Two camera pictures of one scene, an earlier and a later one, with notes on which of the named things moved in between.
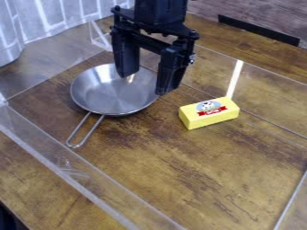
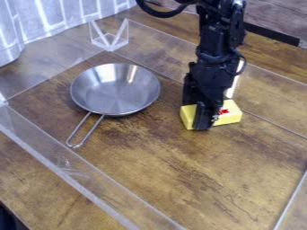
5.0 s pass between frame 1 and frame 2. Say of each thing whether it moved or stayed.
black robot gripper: moved
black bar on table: stayed
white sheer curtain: stayed
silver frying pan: stayed
